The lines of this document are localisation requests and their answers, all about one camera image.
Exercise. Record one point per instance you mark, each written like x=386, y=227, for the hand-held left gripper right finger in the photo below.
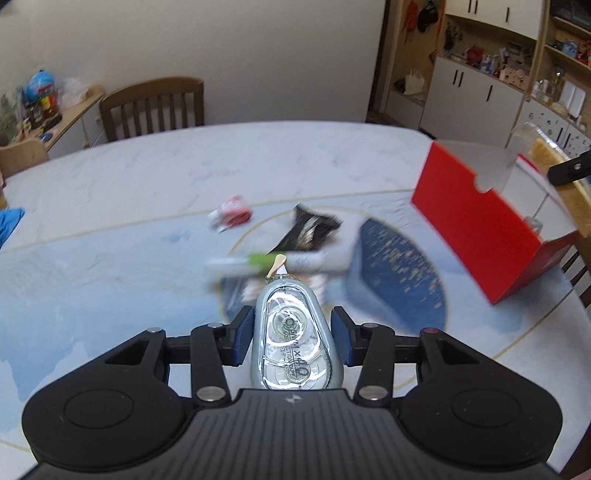
x=341, y=337

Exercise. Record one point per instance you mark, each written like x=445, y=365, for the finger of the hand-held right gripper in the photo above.
x=572, y=168

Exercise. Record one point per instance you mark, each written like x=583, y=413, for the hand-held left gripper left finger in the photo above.
x=244, y=337

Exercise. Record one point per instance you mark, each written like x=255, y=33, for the grey correction tape dispenser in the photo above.
x=295, y=332

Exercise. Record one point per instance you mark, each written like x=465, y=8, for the white green glue tube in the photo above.
x=304, y=262

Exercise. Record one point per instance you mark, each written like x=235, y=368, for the red cardboard shoe box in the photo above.
x=475, y=221

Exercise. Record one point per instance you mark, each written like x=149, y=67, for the black foil packet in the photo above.
x=309, y=228

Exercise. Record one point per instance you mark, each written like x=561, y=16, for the red white small packet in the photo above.
x=231, y=212

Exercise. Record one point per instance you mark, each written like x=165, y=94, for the wooden chair with towel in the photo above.
x=575, y=203

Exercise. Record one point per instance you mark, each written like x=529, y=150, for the white cabinet with stickers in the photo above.
x=538, y=117

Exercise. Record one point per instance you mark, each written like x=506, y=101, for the wooden desk organizer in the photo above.
x=515, y=77

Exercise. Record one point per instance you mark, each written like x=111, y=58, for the white lower cabinet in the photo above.
x=471, y=101

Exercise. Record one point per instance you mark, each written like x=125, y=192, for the blue printed table mat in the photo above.
x=115, y=286

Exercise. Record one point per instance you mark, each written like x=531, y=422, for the white upper cabinets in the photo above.
x=489, y=14

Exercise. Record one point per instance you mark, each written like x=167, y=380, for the hanging dark ornaments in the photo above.
x=451, y=38

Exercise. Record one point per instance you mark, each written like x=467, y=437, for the white tote bag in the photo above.
x=414, y=83

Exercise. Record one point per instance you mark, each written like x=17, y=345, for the black hanging bag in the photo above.
x=428, y=16

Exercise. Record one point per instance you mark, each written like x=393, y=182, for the orange red hanging bag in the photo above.
x=410, y=14

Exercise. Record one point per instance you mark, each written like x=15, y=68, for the blue cloth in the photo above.
x=9, y=221

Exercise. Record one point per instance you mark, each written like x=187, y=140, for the brown wooden dining chair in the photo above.
x=152, y=87

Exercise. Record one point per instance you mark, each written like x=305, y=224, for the white sideboard with wooden top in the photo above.
x=69, y=121

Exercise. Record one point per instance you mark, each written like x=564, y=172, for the small light wooden chair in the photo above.
x=23, y=154

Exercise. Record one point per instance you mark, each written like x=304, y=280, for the black remote control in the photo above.
x=53, y=121

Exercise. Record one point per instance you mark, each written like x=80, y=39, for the crumpled clear plastic bag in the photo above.
x=74, y=91

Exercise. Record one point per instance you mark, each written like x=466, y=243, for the dark sauce bottle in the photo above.
x=51, y=106

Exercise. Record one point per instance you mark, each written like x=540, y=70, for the slim dark bottle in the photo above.
x=32, y=114

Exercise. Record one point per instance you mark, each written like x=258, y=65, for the clear bag of greens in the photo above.
x=10, y=115

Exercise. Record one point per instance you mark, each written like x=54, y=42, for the blue ball-shaped container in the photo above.
x=40, y=84

